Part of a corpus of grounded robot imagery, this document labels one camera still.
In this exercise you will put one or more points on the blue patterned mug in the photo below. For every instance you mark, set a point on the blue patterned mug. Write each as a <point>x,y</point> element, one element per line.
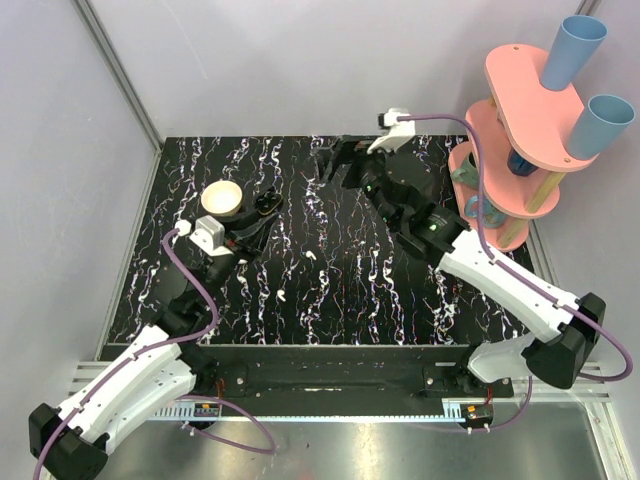
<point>492,217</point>

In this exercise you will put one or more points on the dark blue cup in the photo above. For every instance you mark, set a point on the dark blue cup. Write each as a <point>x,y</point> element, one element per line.
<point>519,166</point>

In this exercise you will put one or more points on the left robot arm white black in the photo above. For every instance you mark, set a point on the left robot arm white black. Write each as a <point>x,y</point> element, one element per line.
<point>166,361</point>

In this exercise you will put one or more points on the black marble mat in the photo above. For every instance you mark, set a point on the black marble mat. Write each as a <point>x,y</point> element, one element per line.
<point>362,289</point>

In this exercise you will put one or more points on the green ceramic mug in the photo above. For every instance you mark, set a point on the green ceramic mug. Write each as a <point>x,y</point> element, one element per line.
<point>467,173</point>

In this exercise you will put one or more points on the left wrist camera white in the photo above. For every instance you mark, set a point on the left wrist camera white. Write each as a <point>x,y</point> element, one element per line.
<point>207,233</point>

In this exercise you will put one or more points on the blue cup rear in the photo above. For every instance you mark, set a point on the blue cup rear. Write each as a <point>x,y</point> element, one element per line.
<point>577,39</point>

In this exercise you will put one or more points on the cream round bowl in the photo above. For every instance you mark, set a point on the cream round bowl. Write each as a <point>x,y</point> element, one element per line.
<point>222,198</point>

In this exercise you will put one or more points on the black earbud charging case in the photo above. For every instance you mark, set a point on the black earbud charging case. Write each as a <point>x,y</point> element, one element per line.
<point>267,202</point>

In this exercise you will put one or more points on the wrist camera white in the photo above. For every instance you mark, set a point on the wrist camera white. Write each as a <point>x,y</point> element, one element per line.
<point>397,132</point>
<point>207,233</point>

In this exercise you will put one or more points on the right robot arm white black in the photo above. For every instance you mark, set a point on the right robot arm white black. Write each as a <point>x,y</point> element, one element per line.
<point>561,327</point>

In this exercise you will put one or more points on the blue cup front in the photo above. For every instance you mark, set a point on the blue cup front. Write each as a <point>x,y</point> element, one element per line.
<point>601,122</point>

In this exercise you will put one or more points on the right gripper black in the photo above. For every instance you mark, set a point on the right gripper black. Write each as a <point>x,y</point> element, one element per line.
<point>350,152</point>

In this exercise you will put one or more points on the pink three tier shelf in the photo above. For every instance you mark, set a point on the pink three tier shelf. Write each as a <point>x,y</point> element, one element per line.
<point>521,114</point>

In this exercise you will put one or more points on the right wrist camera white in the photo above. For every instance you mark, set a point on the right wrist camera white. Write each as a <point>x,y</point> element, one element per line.
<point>397,132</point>

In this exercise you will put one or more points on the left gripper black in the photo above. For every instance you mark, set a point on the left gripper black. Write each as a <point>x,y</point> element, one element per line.
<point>246,228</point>

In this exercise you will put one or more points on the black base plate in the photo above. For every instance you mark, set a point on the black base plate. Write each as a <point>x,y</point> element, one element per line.
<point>435,371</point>

